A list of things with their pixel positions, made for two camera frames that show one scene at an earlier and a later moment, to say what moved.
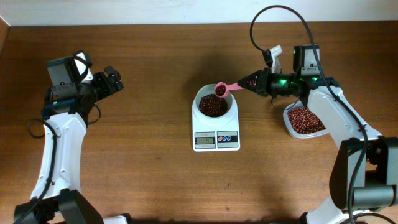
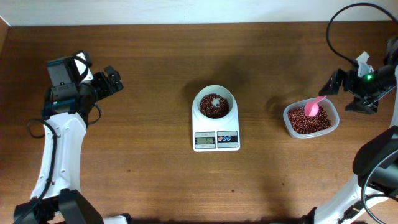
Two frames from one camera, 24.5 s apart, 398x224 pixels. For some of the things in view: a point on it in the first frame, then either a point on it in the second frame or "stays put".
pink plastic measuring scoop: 222,89 to 312,107
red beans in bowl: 211,105 stays put
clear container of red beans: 301,122 stays put
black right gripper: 262,81 to 347,83
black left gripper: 106,82 stays put
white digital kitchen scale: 221,137 stays put
